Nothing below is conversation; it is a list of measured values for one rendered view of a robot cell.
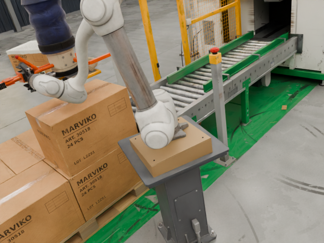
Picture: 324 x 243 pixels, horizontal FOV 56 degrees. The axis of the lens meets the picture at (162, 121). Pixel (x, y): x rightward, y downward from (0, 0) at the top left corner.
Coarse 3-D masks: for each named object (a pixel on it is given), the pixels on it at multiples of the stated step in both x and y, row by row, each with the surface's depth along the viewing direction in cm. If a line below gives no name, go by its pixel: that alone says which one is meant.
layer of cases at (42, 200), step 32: (0, 160) 236; (32, 160) 228; (128, 160) 233; (0, 192) 200; (32, 192) 194; (64, 192) 199; (96, 192) 219; (0, 224) 174; (32, 224) 189; (64, 224) 206
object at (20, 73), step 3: (33, 69) 182; (15, 72) 183; (18, 72) 180; (21, 72) 184; (33, 72) 181; (18, 75) 181; (21, 75) 178; (24, 75) 178; (27, 75) 180; (24, 78) 179; (24, 81) 180
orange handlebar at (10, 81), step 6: (108, 54) 189; (90, 60) 182; (96, 60) 184; (42, 66) 191; (48, 66) 189; (36, 72) 184; (12, 78) 177; (18, 78) 178; (6, 84) 174; (12, 84) 177
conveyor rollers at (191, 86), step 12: (240, 48) 368; (252, 48) 358; (228, 60) 343; (240, 60) 332; (192, 72) 328; (204, 72) 318; (168, 84) 309; (180, 84) 309; (192, 84) 298; (180, 96) 278; (192, 96) 277; (132, 108) 275; (180, 108) 257
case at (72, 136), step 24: (96, 96) 209; (120, 96) 212; (48, 120) 189; (72, 120) 191; (96, 120) 203; (120, 120) 218; (48, 144) 203; (72, 144) 195; (96, 144) 208; (72, 168) 200
